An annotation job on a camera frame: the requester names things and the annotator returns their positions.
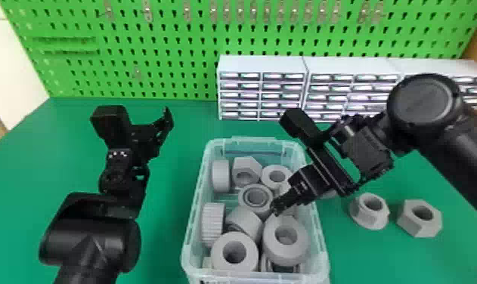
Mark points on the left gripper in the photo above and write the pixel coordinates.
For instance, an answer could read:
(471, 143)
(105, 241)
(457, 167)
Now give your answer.
(145, 139)

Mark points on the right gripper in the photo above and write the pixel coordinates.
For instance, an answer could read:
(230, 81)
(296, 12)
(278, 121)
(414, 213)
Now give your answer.
(328, 174)

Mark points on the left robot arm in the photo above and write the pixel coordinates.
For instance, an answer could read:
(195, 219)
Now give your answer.
(91, 234)

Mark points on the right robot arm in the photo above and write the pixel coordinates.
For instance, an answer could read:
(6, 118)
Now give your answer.
(440, 127)

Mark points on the clear bin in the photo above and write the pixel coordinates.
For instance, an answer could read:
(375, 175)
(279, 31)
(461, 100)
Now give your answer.
(194, 238)

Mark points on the grey nut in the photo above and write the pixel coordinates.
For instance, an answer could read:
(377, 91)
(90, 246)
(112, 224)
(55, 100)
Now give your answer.
(369, 211)
(246, 171)
(419, 219)

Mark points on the white drawer cabinet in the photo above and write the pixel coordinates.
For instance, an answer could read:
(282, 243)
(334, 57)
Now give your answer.
(349, 91)
(474, 79)
(258, 91)

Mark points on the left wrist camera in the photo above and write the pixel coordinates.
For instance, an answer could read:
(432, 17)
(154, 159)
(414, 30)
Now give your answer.
(110, 123)

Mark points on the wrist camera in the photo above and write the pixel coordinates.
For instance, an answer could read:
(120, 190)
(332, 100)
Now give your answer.
(110, 123)
(301, 126)

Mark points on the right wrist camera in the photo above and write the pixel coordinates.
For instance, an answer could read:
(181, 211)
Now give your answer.
(301, 126)

